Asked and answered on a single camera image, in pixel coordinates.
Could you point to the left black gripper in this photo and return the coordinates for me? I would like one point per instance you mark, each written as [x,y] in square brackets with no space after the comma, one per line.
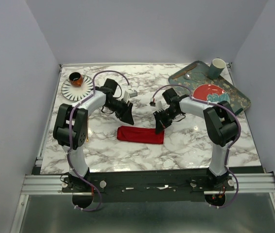
[126,113]

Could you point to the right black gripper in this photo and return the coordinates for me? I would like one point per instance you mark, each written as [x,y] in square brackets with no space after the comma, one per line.
[160,124]

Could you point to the red cloth napkin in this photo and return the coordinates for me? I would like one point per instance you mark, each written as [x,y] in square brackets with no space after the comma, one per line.
[140,135]

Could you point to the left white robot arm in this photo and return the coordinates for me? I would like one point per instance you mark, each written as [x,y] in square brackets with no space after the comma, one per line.
[71,126]

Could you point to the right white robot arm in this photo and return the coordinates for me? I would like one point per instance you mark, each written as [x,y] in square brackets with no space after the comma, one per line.
[222,125]

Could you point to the silver spoon on tray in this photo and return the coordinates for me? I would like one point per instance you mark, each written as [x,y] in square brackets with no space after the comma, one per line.
[186,76]

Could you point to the striped white saucer plate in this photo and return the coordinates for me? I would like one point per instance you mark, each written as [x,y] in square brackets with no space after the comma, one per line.
[73,93]

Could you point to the red blue patterned plate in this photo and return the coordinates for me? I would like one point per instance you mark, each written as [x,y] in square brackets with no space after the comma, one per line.
[211,93]

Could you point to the green floral tray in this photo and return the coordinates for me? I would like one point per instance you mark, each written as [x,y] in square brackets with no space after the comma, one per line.
[238,101]

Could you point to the brown black teacup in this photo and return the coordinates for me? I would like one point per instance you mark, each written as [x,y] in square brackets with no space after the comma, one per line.
[76,79]

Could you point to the dark green white cup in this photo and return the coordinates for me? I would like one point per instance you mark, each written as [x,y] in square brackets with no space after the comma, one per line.
[216,67]

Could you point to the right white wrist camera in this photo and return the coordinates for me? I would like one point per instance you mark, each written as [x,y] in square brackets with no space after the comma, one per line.
[157,104]

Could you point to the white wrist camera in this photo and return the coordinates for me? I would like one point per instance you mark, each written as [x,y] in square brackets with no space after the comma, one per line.
[129,93]
[157,104]

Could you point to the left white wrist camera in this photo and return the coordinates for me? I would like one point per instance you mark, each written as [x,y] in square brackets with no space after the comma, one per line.
[129,93]

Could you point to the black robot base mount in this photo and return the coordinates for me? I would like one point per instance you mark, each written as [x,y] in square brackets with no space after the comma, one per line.
[196,185]

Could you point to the aluminium rail frame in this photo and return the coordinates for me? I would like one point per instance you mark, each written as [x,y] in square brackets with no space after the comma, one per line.
[249,208]

